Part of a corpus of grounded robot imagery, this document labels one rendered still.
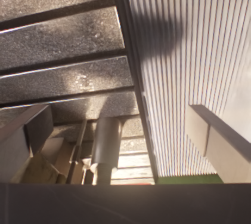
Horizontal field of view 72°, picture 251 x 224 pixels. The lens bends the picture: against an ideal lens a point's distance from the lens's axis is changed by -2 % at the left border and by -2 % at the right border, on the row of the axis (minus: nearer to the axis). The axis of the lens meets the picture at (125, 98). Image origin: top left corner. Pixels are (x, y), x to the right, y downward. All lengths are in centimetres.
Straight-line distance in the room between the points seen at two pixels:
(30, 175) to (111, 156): 17
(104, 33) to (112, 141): 26
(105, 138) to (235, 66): 38
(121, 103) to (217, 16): 30
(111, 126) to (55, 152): 21
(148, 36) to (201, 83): 20
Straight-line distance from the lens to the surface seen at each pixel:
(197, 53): 48
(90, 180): 82
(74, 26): 38
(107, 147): 46
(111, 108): 49
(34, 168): 42
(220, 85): 55
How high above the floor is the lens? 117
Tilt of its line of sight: 48 degrees down
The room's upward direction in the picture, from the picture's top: 177 degrees counter-clockwise
